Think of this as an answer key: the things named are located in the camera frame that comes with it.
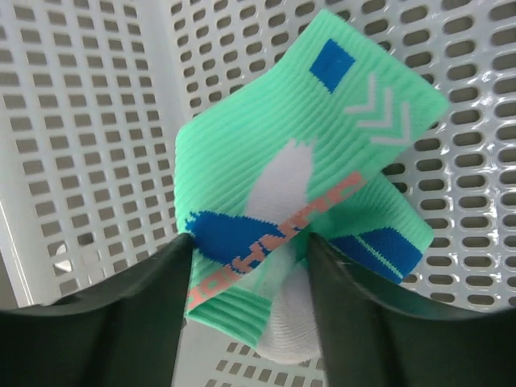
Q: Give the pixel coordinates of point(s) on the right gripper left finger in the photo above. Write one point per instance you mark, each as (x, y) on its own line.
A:
(124, 331)

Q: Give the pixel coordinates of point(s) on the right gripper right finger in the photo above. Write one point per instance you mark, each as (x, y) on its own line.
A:
(376, 333)

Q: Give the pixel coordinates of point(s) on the teal sock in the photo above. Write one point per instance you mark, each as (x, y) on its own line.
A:
(299, 150)

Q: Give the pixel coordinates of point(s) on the white perforated plastic basket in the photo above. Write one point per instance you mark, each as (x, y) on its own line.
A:
(94, 92)

